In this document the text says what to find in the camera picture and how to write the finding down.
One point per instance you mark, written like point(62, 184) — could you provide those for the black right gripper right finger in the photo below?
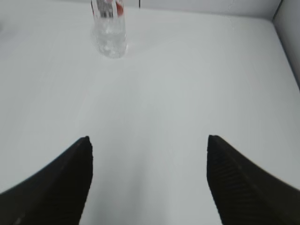
point(244, 193)

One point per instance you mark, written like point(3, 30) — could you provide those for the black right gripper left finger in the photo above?
point(55, 195)

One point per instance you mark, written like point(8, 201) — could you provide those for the clear Wahaha water bottle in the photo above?
point(109, 27)

